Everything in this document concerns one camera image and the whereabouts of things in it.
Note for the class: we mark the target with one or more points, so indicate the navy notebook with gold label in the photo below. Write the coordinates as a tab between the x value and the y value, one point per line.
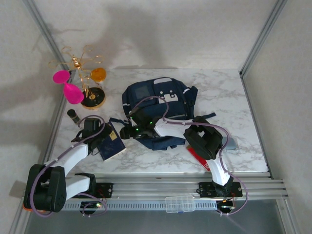
113	148

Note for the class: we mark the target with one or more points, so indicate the navy blue backpack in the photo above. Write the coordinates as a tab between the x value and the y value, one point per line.
170	102

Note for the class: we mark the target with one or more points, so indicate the red packet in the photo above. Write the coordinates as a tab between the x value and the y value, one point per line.
203	164

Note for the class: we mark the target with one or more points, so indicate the small grey blue case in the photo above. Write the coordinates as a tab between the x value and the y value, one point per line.
230	144

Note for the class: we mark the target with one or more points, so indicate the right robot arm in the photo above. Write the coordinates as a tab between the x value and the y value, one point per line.
170	126

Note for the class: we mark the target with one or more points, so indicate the small black bottle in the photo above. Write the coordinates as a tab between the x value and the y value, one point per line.
73	116

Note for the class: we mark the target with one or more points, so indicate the pink goblet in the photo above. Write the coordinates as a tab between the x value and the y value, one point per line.
73	93

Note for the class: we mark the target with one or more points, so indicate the orange goblet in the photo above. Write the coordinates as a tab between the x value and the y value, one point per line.
98	74

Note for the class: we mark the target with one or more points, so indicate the black control board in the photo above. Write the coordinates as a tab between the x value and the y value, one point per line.
225	206
90	206

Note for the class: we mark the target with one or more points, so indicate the clear plastic compartment box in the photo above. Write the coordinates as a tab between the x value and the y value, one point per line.
180	204

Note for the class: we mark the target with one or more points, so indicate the orange cylinder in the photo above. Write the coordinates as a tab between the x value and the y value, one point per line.
26	207

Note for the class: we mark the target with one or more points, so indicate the aluminium side rail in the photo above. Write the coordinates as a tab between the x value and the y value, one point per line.
253	114
58	114

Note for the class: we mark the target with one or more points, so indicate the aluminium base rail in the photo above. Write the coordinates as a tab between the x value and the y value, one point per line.
156	187

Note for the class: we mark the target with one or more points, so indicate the aluminium frame post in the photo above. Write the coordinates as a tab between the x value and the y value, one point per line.
263	31
46	31

